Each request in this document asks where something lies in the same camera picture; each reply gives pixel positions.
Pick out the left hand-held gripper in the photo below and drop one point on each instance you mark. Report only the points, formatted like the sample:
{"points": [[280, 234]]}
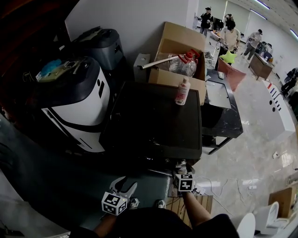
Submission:
{"points": [[114, 202]]}

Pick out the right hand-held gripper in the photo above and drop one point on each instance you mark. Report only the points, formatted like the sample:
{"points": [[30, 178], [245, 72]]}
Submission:
{"points": [[185, 181]]}

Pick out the black square tray table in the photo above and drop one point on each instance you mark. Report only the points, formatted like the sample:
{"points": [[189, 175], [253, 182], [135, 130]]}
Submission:
{"points": [[151, 116]]}

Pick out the person's left forearm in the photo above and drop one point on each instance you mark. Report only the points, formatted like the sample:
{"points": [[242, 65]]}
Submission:
{"points": [[106, 225]]}

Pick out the person's right forearm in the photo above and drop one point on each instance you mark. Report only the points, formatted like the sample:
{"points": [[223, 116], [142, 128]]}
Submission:
{"points": [[198, 209]]}

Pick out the person's left shoe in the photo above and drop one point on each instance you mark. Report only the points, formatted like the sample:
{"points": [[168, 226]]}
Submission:
{"points": [[134, 203]]}

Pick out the person's shoe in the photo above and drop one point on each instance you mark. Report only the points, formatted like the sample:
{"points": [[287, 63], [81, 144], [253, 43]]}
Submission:
{"points": [[160, 204], [134, 203]]}

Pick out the person's right shoe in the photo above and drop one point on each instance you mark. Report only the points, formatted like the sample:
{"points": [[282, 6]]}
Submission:
{"points": [[160, 204]]}

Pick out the wooden slat pallet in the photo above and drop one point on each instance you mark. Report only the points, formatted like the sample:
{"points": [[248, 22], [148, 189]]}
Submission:
{"points": [[202, 202]]}

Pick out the person's black shirt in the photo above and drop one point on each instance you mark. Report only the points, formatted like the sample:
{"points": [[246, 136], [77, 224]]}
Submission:
{"points": [[151, 225]]}

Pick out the pink detergent bottle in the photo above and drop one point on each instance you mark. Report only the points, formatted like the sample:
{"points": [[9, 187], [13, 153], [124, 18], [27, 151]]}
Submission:
{"points": [[182, 91]]}

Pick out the white power strip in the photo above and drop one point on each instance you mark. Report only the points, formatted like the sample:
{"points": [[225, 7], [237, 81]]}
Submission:
{"points": [[252, 187], [275, 155]]}

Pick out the white toilet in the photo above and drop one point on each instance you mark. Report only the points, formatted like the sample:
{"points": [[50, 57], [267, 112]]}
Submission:
{"points": [[267, 217], [246, 225]]}

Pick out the white and black appliance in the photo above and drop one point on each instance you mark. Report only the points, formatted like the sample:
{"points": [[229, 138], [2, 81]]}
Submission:
{"points": [[79, 109]]}

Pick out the clear water jug red cap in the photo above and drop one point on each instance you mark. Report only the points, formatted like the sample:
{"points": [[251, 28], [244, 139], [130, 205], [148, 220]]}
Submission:
{"points": [[184, 66]]}

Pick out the pink cushion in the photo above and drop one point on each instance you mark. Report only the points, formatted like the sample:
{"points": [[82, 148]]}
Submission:
{"points": [[232, 74]]}

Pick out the grey metal box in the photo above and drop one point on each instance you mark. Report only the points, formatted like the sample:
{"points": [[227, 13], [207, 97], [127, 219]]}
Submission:
{"points": [[140, 67]]}

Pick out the green star pillow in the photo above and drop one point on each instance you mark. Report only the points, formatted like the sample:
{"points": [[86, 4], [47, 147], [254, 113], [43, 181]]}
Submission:
{"points": [[228, 57]]}

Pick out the brown wooden desk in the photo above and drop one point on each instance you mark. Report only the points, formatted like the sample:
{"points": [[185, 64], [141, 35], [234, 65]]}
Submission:
{"points": [[260, 66]]}

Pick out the large open cardboard box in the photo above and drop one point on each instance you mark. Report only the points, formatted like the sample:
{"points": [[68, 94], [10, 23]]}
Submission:
{"points": [[177, 37]]}

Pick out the dark grey appliance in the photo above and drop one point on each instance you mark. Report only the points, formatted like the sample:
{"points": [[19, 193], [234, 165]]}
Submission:
{"points": [[104, 48]]}

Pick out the blue gloves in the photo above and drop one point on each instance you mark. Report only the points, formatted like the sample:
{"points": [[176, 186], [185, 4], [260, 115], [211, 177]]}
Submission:
{"points": [[51, 67]]}

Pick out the ceiling light panel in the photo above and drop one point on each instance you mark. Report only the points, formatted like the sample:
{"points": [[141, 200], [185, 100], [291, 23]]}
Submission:
{"points": [[294, 33], [264, 4]]}

